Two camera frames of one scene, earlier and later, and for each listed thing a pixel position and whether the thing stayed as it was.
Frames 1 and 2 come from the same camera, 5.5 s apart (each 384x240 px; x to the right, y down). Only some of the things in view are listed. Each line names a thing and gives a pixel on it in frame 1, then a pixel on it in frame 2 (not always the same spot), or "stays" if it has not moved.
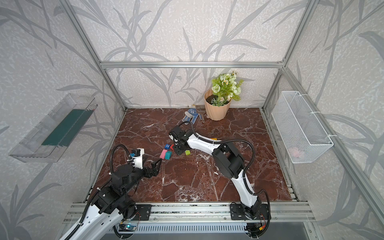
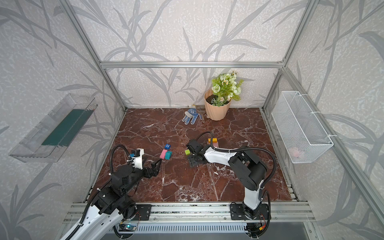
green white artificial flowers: x=225 y=88 stays
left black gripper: x=148 y=171 stays
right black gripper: x=178 y=147 -> x=193 y=151
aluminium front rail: x=213 y=213 stays
